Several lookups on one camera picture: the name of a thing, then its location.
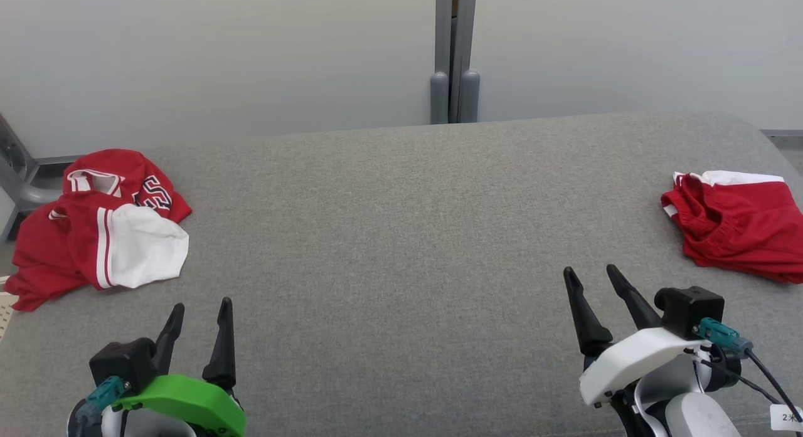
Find red white lettered jersey shirt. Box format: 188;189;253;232
3;149;192;312

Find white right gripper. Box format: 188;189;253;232
563;265;713;406

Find red shorts with white stripe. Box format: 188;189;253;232
661;171;803;284

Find grey metal frame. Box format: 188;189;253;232
0;114;82;243

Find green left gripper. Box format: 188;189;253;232
112;297;247;437

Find white perforated basket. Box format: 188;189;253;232
0;275;19;344

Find black left camera cable, teal plug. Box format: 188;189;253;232
75;376;129;437

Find black right camera cable, teal plug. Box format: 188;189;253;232
696;318;803;425

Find white printed cable tag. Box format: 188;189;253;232
770;404;803;433

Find grey fabric sofa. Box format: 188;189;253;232
0;111;803;437

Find grey metal partition post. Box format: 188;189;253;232
430;0;481;124

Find black camera cable, teal plug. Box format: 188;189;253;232
75;376;129;437
696;318;803;425

